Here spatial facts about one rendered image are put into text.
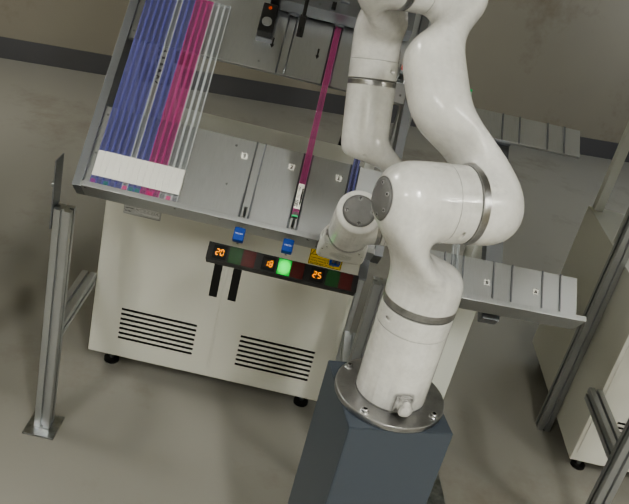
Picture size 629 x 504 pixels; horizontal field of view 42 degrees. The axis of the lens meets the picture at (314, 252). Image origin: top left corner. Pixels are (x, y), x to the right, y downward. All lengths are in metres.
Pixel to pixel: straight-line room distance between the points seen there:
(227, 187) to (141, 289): 0.57
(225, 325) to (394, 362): 1.07
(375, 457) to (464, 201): 0.45
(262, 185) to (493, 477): 1.15
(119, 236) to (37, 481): 0.65
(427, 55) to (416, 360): 0.47
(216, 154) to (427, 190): 0.81
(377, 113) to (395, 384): 0.49
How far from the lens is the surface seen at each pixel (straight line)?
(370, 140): 1.50
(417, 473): 1.42
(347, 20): 2.00
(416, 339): 1.28
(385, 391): 1.34
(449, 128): 1.26
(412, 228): 1.16
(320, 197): 1.85
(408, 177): 1.16
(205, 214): 1.80
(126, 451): 2.23
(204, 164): 1.86
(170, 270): 2.26
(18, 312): 2.71
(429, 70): 1.28
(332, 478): 1.39
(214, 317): 2.30
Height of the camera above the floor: 1.50
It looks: 26 degrees down
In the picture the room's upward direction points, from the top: 14 degrees clockwise
